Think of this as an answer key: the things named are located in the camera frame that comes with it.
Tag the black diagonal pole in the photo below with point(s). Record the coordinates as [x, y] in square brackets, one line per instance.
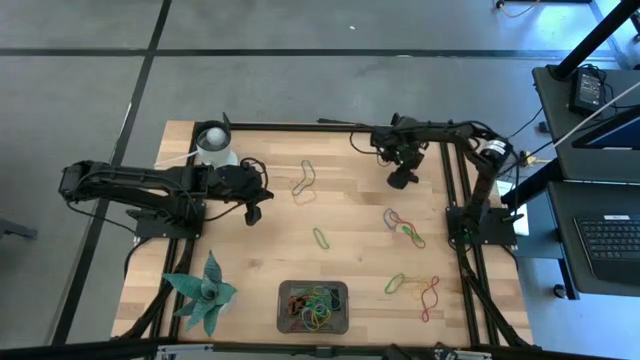
[595, 37]

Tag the grey translucent plastic bin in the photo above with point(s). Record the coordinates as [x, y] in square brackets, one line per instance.
[287, 287]

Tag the black keyboard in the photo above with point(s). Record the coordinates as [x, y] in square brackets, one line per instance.
[610, 245]

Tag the blue rubber band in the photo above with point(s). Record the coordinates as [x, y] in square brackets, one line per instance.
[337, 300]
[386, 219]

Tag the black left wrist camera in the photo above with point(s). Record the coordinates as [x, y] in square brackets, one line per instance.
[261, 194]

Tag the white ball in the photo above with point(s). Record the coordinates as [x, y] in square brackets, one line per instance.
[216, 136]

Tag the grey camera mount bar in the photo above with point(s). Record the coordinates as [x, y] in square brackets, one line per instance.
[200, 349]

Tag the small black floor object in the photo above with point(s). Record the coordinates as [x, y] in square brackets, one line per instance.
[544, 127]

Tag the black power adapter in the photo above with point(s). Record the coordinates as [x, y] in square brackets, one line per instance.
[586, 90]

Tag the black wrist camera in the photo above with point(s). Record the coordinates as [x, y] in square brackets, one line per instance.
[382, 139]
[261, 194]

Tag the black stand strut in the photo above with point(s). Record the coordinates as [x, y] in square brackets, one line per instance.
[530, 187]

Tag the white rod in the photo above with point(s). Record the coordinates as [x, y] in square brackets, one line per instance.
[590, 118]

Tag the teal artificial plant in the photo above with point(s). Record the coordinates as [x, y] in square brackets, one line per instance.
[207, 295]

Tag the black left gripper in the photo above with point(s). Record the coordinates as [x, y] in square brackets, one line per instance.
[232, 181]

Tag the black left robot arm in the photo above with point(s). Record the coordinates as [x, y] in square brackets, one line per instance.
[130, 175]

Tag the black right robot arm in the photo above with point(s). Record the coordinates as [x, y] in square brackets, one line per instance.
[480, 190]

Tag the grey chair leg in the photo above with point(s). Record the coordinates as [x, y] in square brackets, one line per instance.
[15, 229]

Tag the black rig crossbeam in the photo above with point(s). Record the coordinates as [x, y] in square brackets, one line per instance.
[75, 348]

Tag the black caster wheel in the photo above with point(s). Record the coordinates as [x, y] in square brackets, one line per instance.
[560, 291]

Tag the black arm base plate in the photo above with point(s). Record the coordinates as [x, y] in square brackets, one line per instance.
[150, 231]
[500, 232]

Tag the black desk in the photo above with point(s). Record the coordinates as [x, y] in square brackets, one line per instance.
[555, 110]
[562, 225]

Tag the pile of coloured rubber bands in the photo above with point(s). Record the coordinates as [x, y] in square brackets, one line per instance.
[312, 300]

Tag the black monitor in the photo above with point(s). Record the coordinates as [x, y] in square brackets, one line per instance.
[620, 132]

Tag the black frame bracket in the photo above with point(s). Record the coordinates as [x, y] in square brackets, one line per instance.
[226, 122]
[395, 118]

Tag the black aluminium table frame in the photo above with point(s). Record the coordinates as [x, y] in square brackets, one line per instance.
[300, 127]

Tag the yellow power plug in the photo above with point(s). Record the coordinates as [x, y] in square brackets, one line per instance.
[529, 161]

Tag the translucent white cup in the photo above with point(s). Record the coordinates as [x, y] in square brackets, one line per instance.
[215, 152]

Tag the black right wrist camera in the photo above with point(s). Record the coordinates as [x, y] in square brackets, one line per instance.
[382, 139]

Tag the black rubber band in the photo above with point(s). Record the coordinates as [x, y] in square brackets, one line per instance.
[300, 300]

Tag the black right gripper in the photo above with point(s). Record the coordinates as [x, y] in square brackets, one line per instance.
[407, 145]

